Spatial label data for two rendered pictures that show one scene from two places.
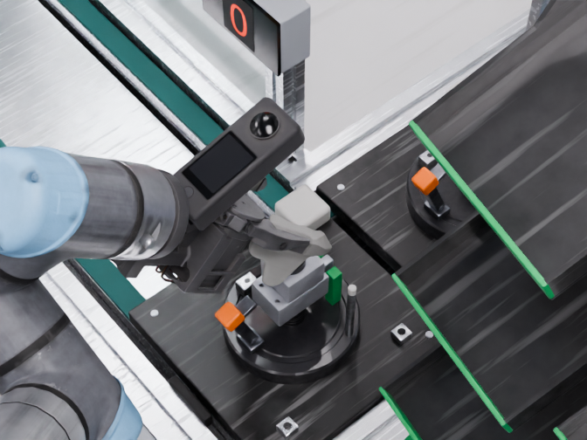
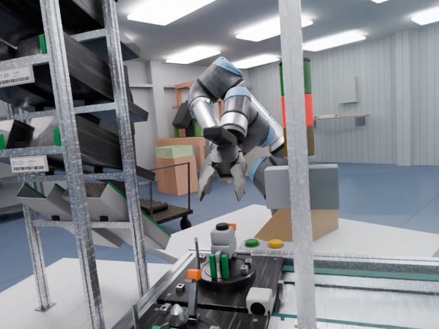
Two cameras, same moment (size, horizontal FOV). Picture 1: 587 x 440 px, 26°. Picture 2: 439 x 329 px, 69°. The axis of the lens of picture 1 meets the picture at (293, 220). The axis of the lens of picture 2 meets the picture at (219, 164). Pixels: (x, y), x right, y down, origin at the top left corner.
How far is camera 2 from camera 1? 1.54 m
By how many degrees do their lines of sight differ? 113
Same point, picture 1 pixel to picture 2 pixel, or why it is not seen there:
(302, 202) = (260, 293)
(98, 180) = (227, 101)
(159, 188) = (224, 119)
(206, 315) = (258, 266)
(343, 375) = not seen: hidden behind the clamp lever
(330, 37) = not seen: outside the picture
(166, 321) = (268, 260)
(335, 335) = (204, 270)
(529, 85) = not seen: hidden behind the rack
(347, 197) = (247, 318)
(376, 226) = (222, 314)
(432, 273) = (139, 117)
